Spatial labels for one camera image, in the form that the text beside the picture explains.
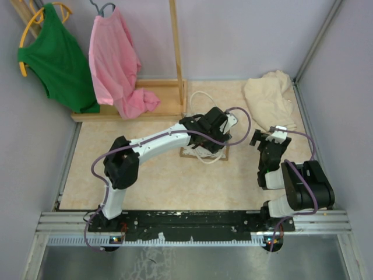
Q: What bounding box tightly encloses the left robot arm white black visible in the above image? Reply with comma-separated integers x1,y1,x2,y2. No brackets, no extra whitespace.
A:
100,107,238,232

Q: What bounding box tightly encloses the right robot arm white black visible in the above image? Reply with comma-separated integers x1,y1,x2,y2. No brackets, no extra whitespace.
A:
250,126,335,231

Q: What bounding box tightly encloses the canvas tote bag patterned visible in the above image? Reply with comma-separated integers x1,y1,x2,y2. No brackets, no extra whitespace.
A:
180,90,229,165

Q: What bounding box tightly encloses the cream folded cloth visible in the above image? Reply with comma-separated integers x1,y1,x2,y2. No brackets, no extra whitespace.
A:
243,70,297,131

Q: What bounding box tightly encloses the wooden clothes rack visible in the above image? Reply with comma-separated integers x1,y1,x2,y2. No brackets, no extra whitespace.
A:
10,1,187,123

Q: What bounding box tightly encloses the pink shirt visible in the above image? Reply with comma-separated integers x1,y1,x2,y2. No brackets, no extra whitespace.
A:
89,8,160,120

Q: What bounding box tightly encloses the grey clothes hanger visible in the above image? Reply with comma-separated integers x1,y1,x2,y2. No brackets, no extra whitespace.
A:
89,0,116,17

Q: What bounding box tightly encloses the green tank top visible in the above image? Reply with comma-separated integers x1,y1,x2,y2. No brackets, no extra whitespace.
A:
17,3,100,114

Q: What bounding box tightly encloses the yellow clothes hanger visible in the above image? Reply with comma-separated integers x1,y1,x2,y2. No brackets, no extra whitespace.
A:
19,1,73,77

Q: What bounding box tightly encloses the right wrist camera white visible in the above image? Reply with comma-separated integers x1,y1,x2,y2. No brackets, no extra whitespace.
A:
269,125,287,142

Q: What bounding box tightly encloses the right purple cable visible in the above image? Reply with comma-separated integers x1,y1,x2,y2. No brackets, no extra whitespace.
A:
269,129,319,253

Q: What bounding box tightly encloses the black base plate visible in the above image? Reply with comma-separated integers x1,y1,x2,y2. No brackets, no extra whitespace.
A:
88,210,280,242

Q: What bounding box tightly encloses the aluminium frame rail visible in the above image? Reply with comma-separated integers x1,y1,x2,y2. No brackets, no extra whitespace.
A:
36,210,351,251

